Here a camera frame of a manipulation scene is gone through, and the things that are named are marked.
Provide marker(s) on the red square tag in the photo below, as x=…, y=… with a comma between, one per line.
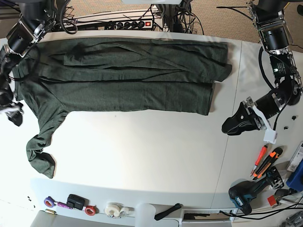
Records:
x=272, y=201

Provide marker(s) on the red tape roll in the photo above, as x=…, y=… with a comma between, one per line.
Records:
x=90, y=210

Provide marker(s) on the teal black cordless drill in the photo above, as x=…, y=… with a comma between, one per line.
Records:
x=243, y=193

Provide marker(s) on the white gripper body, image right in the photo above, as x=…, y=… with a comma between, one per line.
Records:
x=260, y=120

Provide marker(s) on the white plastic cup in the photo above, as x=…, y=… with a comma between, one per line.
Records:
x=144, y=215

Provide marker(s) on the dark green t-shirt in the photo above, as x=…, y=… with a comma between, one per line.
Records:
x=114, y=74

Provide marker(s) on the purple tape roll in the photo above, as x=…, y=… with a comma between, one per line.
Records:
x=49, y=202

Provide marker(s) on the black robot arm, image left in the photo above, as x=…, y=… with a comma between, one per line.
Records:
x=36, y=19

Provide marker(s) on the orange black utility knife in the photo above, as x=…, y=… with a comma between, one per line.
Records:
x=270, y=159

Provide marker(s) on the black action camera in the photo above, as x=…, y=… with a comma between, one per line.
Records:
x=75, y=202

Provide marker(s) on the black power strip red switch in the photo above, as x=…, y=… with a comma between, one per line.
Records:
x=128, y=25

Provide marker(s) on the blue box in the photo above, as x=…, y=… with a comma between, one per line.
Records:
x=295, y=181

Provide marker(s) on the white gripper body, image left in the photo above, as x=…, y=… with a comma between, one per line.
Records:
x=12, y=108

